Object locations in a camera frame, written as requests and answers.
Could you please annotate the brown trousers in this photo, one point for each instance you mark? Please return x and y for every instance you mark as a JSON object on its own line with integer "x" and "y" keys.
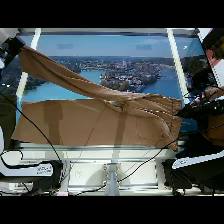
{"x": 100, "y": 123}

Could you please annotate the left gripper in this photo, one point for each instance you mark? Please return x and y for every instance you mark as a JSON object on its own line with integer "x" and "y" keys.
{"x": 14, "y": 45}

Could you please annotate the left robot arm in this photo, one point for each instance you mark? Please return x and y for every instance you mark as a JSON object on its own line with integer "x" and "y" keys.
{"x": 23, "y": 170}

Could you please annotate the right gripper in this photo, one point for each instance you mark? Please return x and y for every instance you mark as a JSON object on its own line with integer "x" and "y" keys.
{"x": 191, "y": 111}

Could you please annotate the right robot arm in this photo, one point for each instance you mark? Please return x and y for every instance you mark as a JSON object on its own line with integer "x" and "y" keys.
{"x": 200, "y": 160}

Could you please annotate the person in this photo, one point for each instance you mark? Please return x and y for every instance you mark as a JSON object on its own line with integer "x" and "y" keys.
{"x": 216, "y": 50}

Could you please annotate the silver frame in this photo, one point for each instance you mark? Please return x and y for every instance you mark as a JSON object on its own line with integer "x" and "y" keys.
{"x": 90, "y": 166}

